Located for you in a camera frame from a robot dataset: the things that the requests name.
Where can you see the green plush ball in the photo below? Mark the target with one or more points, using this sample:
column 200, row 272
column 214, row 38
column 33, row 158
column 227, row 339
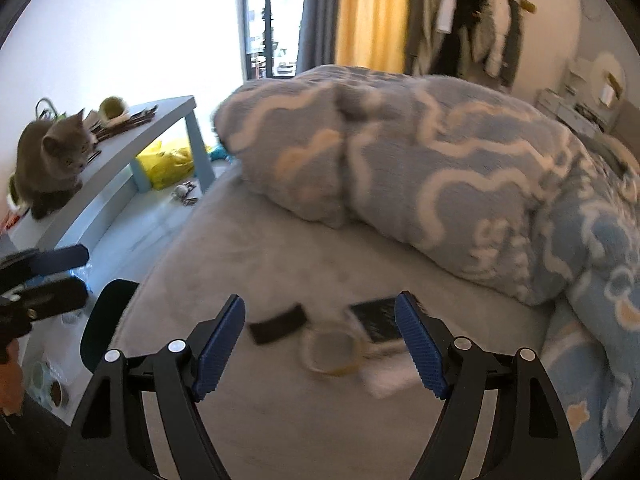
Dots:
column 114, row 108

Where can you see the small black rectangular block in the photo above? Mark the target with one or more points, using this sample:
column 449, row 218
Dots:
column 277, row 325

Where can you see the blue patterned fleece blanket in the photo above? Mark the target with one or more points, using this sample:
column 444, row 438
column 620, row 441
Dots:
column 450, row 170

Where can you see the black framed glass door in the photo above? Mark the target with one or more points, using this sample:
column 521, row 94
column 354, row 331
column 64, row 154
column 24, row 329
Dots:
column 257, row 20

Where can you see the grey cat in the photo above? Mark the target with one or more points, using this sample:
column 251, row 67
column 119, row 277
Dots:
column 45, row 165

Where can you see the white hanging shirt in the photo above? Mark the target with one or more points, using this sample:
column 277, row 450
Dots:
column 445, row 7

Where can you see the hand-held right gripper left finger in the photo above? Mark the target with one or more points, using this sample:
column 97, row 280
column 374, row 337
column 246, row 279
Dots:
column 220, row 350

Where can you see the green white plush toy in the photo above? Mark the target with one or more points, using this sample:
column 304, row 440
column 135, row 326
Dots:
column 15, row 200

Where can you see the yellow curtain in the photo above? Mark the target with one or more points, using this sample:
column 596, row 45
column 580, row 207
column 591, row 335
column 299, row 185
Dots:
column 372, row 15

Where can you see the beige hanging coat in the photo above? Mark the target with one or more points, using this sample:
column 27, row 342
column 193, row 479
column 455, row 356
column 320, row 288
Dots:
column 422, row 20

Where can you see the bed with grey cover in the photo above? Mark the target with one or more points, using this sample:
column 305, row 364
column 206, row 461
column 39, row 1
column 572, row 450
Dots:
column 250, row 240

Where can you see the clear tape roll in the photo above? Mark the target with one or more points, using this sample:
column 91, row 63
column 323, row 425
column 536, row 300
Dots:
column 335, row 360

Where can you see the round white mirror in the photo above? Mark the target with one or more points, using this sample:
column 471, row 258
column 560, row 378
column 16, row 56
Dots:
column 607, row 77

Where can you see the black box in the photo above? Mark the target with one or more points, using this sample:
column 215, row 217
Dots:
column 375, row 317

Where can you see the white dresser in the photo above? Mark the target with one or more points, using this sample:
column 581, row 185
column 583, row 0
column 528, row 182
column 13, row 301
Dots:
column 560, row 100

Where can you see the person's left hand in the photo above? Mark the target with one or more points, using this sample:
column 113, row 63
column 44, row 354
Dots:
column 10, row 385

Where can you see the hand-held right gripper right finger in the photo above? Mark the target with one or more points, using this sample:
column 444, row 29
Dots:
column 420, row 350

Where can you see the blue pet toy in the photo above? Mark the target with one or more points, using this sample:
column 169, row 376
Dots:
column 220, row 152

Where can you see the bunch of keys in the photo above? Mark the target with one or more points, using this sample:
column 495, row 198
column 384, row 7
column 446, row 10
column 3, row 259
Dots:
column 185, row 192

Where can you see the white hanging jacket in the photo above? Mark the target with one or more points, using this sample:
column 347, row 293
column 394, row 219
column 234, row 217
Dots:
column 492, row 35

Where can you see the yellow plastic bag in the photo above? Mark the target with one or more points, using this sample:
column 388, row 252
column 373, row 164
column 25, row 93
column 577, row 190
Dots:
column 165, row 167

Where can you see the dark brown sticks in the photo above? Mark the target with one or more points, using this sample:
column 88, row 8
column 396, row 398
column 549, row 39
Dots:
column 125, row 122

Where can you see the black hanging jacket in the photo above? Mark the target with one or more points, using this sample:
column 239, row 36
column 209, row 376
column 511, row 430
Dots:
column 465, row 25

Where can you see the grey hanging pants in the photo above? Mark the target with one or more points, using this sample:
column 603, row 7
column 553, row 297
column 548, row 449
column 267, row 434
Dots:
column 512, row 45

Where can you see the light blue side table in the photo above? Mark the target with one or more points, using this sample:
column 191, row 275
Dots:
column 150, row 130

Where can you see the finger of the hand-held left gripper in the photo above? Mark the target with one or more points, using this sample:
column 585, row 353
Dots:
column 55, row 297
column 60, row 259

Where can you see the round pet bowl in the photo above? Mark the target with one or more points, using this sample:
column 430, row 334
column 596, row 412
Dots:
column 39, row 374
column 60, row 393

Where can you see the grey curtain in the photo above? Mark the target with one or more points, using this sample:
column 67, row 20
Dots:
column 317, row 15

